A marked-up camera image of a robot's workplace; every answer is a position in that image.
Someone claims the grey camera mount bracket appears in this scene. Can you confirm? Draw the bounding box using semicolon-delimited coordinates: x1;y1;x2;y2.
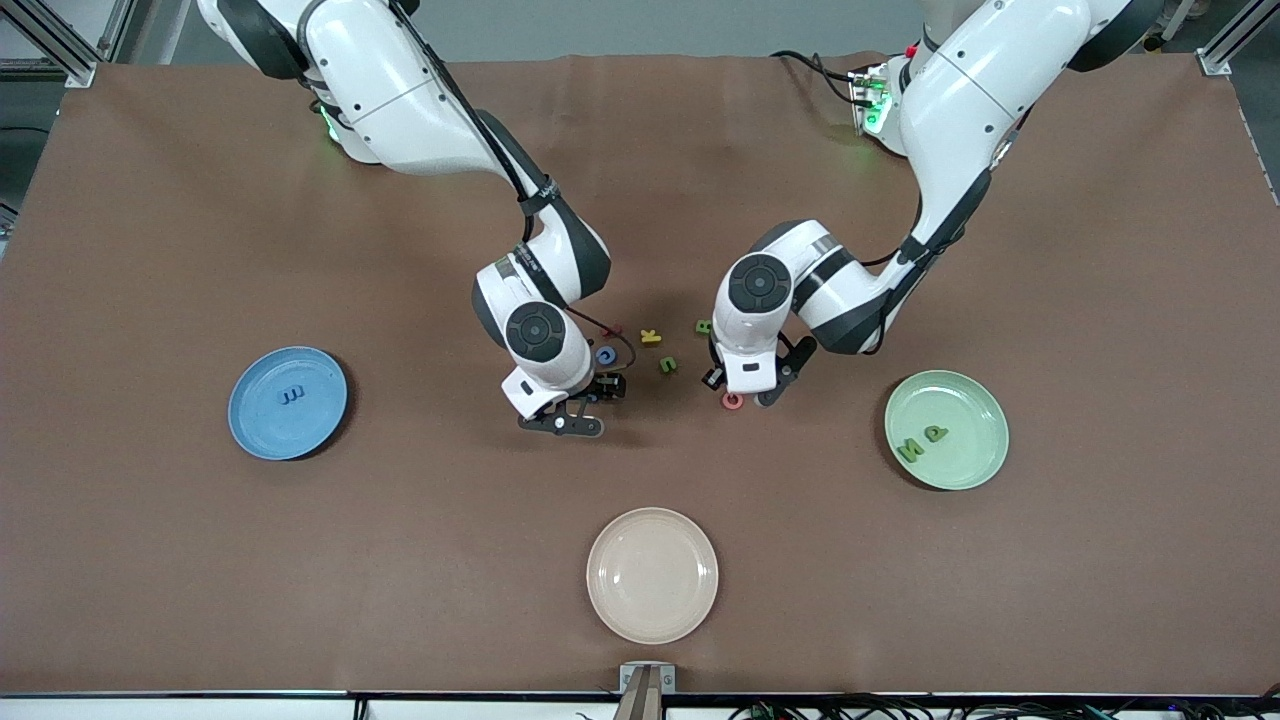
612;662;677;720

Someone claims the white table edge rail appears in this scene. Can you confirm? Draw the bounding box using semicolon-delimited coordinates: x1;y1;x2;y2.
0;697;1280;720

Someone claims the green plate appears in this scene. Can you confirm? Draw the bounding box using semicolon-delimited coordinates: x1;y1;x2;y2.
884;370;1010;492

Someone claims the chair leg with caster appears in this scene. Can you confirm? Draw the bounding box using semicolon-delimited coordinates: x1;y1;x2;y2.
1143;0;1201;53

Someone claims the left arm base cable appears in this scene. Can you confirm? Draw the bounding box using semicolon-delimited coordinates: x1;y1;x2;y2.
770;48;863;107

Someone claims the aluminium frame profile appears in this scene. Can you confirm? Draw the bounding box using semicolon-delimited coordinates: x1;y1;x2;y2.
1197;0;1280;76

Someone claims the cream plate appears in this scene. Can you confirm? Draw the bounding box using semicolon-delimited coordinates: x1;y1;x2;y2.
586;507;719;645

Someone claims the blue plate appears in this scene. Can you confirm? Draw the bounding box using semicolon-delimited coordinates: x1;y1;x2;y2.
228;346;349;462

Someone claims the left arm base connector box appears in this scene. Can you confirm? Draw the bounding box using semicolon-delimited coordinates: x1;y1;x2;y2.
848;62;906;136

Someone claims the aluminium frame structure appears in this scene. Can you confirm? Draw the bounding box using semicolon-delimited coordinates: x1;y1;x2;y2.
0;0;136;89

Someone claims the brown table cover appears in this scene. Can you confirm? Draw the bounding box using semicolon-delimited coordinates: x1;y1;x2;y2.
0;52;1280;697

